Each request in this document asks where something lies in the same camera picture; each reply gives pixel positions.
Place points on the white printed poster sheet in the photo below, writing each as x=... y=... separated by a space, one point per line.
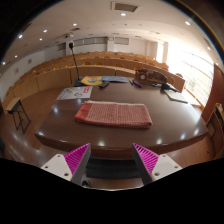
x=75 y=95

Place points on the black desk device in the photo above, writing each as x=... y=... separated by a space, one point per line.
x=165 y=86

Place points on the red marker pen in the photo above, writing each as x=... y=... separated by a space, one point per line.
x=137 y=83

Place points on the blue marker pen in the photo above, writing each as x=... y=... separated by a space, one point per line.
x=131 y=82

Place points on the rows of wooden seats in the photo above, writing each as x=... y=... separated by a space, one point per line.
x=50 y=78

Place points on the yellow booklet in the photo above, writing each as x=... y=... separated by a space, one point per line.
x=91 y=80

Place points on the red checked towel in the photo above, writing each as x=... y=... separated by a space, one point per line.
x=113 y=115

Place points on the black gooseneck desk microphone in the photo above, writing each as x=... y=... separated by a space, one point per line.
x=78 y=83

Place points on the black remote control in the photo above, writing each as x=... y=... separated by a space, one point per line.
x=104 y=85

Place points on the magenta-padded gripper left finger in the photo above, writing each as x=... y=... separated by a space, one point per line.
x=77 y=159

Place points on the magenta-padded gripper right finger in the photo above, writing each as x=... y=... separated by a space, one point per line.
x=146 y=160

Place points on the ceiling air vent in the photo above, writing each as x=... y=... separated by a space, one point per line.
x=125 y=7

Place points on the wooden shelf unit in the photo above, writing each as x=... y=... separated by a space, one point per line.
x=216 y=130

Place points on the yellow pen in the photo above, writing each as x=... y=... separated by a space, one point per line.
x=70 y=90

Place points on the white notebook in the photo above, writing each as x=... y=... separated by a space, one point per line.
x=176 y=96

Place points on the wooden desk organizer box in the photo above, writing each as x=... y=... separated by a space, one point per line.
x=150 y=76

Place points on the ceiling spot lights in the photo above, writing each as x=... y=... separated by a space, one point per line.
x=123 y=14

